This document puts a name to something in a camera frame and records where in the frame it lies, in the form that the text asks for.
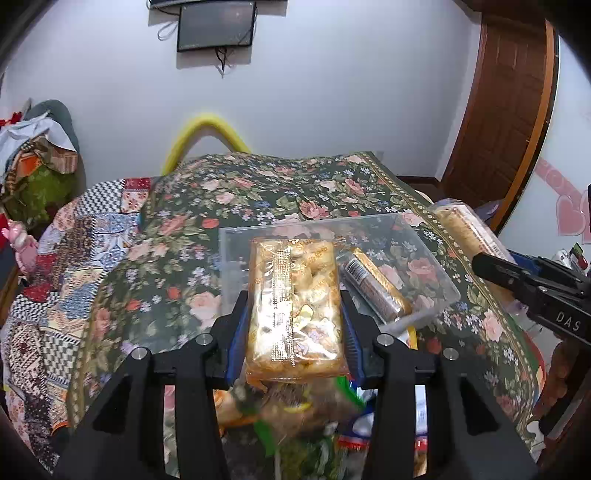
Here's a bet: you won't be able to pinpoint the pile of mixed snack packets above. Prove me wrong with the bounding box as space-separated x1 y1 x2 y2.
215 374 430 478

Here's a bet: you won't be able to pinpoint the grey chair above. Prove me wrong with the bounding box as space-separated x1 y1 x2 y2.
25 99 87 185

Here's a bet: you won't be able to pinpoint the white sliding wardrobe door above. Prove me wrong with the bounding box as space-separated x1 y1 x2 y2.
496 37 591 278

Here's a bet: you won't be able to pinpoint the brown biscuit roll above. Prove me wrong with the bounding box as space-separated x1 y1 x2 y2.
339 248 413 324

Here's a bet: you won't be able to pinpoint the patchwork printed blanket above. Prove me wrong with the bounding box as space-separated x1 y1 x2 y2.
0 178 155 472

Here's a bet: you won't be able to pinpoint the white plastic bag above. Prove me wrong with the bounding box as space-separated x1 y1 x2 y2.
475 198 505 223

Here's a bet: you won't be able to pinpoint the pink rabbit toy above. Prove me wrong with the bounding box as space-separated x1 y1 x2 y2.
1 219 40 274

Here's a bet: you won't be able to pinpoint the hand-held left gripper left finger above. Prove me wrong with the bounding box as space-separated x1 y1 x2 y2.
53 291 252 480

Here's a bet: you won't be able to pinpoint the brown wooden door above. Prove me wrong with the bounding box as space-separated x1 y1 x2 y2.
441 14 555 208

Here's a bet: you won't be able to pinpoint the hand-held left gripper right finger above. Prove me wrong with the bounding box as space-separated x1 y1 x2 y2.
339 288 539 480

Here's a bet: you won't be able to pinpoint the small wall monitor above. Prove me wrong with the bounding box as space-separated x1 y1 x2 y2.
177 1 257 54

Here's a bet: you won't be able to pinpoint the yellow foam tube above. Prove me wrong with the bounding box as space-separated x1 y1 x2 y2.
160 112 251 176

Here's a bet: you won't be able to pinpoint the pink heart stickers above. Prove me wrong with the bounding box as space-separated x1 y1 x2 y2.
536 157 591 236

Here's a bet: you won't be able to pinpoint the black hanging cable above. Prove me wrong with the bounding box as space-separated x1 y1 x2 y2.
215 46 236 75

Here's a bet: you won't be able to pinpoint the dark floral blanket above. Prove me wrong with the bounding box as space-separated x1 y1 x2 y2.
69 151 550 462

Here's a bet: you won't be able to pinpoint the clear packet of golden pastries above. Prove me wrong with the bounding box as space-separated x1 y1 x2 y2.
245 237 349 384

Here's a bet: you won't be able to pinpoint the pile of clothes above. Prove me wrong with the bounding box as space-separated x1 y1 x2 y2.
0 108 81 227

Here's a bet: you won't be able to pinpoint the long clear packet of biscuits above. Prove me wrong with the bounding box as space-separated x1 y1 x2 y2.
429 203 527 315

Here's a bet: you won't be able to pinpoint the clear plastic container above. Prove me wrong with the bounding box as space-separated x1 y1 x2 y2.
218 213 462 335

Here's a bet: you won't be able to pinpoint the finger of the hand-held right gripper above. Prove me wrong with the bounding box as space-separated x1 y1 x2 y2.
472 252 556 320
508 249 591 297

